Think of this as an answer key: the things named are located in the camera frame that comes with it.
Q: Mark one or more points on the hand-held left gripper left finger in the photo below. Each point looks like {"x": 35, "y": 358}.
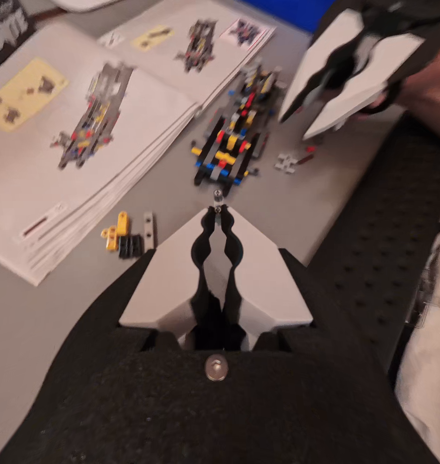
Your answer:
{"x": 161, "y": 290}

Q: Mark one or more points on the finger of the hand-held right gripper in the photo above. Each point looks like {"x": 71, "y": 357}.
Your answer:
{"x": 325, "y": 47}
{"x": 379, "y": 69}

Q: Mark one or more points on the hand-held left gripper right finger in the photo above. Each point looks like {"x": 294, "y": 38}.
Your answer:
{"x": 274, "y": 290}

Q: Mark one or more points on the grey lego axle pin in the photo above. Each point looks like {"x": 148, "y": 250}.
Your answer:
{"x": 217, "y": 203}

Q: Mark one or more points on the brown lego axle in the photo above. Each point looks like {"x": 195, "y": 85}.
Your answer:
{"x": 304, "y": 159}

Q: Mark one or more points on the grey lego cross connector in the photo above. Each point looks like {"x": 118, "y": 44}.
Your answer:
{"x": 286, "y": 162}

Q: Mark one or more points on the lego car chassis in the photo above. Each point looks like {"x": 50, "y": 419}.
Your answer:
{"x": 234, "y": 137}

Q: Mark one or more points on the black lego brick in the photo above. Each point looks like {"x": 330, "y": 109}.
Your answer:
{"x": 131, "y": 246}

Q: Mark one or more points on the grey lego beam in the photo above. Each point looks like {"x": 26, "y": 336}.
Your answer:
{"x": 149, "y": 230}

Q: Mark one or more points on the yellow lego connector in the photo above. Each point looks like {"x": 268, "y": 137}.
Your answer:
{"x": 114, "y": 232}

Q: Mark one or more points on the lego instruction booklet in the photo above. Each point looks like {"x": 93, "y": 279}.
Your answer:
{"x": 42, "y": 163}

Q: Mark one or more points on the lego set box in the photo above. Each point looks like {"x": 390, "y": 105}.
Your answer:
{"x": 5, "y": 29}

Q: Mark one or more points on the person's right hand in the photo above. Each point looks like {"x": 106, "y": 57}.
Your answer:
{"x": 430, "y": 87}

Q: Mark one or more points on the blue plastic bin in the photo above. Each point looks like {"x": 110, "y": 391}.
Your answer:
{"x": 288, "y": 12}

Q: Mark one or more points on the black perforated foam pad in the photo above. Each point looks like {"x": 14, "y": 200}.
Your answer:
{"x": 386, "y": 217}

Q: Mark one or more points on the person's white shirt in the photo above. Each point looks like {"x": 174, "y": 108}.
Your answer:
{"x": 430, "y": 362}

